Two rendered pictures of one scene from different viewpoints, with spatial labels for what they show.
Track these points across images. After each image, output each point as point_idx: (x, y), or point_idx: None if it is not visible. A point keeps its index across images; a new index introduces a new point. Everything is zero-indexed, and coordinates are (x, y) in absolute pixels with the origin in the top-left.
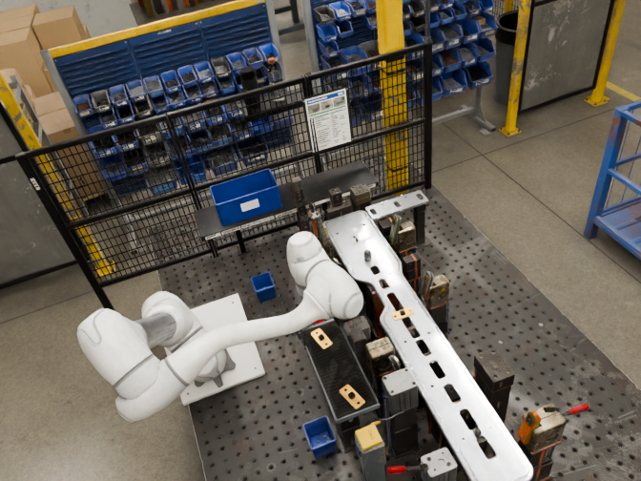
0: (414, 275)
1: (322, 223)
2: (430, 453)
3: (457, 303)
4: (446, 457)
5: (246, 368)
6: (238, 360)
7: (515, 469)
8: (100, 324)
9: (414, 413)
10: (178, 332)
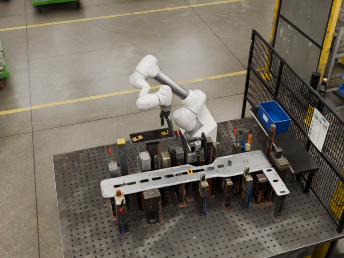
0: (225, 189)
1: (259, 150)
2: (116, 164)
3: (224, 224)
4: (113, 168)
5: None
6: None
7: (107, 191)
8: (147, 57)
9: None
10: (184, 101)
